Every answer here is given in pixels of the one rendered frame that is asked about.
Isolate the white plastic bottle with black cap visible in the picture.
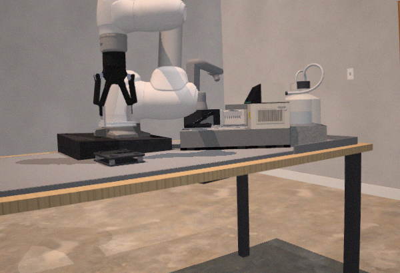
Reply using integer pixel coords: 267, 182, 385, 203
287, 81, 321, 127

